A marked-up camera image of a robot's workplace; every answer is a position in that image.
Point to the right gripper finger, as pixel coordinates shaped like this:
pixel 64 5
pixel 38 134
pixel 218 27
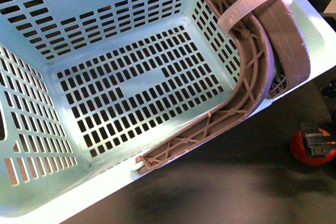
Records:
pixel 316 143

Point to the red apple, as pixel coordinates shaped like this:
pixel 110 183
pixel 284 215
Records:
pixel 298 151

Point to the teal plastic shopping basket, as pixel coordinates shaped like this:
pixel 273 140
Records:
pixel 87 86

